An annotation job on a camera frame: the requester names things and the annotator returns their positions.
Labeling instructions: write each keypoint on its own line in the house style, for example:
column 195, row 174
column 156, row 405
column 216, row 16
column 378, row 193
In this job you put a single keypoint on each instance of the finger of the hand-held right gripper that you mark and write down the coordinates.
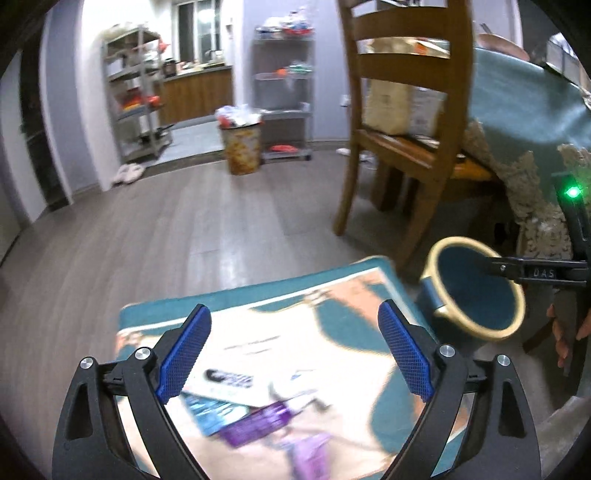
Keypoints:
column 501, row 267

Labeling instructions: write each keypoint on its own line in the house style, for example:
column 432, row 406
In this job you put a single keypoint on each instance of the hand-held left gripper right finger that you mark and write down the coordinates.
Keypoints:
column 406, row 350

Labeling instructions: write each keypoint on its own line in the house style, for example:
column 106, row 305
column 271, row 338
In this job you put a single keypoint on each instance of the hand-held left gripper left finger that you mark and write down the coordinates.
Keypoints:
column 184, row 355

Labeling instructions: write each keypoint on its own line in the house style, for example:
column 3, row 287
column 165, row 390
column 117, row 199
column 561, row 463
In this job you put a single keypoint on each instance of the teal bin with yellow rim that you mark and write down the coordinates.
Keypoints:
column 466, row 295

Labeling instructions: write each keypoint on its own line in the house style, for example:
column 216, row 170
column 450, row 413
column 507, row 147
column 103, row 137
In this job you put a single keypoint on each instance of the white paper packet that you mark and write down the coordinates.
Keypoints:
column 240, row 360

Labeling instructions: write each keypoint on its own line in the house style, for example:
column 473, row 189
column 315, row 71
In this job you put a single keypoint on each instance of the teal packet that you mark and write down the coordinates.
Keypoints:
column 210, row 413

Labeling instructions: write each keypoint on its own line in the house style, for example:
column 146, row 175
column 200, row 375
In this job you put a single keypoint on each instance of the purple packet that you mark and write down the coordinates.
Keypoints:
column 258, row 424

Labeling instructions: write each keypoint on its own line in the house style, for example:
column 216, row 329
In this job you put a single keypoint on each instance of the pink wrapper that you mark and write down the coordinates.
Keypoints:
column 307, row 454

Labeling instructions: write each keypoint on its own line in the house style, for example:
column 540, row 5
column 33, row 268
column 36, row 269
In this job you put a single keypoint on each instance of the floral trash bin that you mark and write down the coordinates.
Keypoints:
column 241, row 150

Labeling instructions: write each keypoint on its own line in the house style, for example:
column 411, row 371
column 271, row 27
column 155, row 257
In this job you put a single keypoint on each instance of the person's right hand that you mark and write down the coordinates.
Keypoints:
column 562, row 344

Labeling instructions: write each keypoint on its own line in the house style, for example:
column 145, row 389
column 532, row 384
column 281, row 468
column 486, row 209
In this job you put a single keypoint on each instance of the teal patterned floor mat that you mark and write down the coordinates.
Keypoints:
column 332, row 350

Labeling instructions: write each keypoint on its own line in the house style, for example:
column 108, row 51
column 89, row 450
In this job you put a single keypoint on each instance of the wooden chair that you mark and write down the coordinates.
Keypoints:
column 429, row 161

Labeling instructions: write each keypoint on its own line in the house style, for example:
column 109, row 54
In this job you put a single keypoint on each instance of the teal tablecloth with lace trim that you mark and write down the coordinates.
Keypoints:
column 517, row 101

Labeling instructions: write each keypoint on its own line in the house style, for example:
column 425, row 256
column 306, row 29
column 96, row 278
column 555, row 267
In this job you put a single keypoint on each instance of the white bag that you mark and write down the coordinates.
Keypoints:
column 427, row 113

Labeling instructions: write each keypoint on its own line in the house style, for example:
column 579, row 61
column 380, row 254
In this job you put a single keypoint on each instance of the white slipper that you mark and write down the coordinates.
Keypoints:
column 121, row 176
column 134, row 172

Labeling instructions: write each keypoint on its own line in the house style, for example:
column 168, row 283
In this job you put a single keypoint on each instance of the white power strip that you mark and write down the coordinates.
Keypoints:
column 344, row 151

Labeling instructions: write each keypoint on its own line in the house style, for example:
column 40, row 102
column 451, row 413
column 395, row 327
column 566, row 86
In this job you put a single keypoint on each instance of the cardboard box on chair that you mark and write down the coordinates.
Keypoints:
column 388, row 106

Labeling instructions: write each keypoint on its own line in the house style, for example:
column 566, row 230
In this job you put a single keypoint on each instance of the brown bowl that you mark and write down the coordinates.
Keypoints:
column 503, row 45

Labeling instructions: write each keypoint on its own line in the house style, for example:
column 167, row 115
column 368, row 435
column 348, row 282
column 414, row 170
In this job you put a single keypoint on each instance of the black pan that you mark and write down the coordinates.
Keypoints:
column 154, row 134

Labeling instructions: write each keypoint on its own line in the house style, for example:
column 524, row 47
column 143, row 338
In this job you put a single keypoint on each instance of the red packet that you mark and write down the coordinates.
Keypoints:
column 282, row 148

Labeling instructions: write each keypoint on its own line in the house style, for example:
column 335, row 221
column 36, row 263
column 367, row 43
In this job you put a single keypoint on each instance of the metal shelf rack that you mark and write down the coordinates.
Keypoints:
column 134, row 113

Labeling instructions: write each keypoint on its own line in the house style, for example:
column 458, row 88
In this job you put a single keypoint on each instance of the orange packets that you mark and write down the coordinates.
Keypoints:
column 138, row 101

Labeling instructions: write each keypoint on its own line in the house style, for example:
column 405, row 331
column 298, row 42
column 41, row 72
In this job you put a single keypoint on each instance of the wooden kitchen cabinet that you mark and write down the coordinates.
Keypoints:
column 198, row 94

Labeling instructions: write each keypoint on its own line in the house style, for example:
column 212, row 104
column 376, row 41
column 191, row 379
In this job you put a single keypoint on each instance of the white door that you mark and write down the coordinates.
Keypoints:
column 18, row 152

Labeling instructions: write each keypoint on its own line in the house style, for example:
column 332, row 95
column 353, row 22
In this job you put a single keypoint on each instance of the grey shelf cart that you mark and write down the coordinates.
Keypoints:
column 281, row 92

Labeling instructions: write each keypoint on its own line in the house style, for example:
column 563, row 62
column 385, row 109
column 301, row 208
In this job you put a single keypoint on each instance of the dark cooking pot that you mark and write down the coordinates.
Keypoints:
column 169, row 68

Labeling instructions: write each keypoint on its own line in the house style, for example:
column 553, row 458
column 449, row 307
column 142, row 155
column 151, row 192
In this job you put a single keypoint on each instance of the colourful packets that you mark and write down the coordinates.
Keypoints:
column 291, row 70

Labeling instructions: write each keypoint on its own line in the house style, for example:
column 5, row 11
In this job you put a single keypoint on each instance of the pile of packets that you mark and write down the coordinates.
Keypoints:
column 286, row 25

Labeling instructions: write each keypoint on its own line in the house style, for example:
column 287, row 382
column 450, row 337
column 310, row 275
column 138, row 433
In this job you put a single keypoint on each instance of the kitchen window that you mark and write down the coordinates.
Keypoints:
column 203, row 27

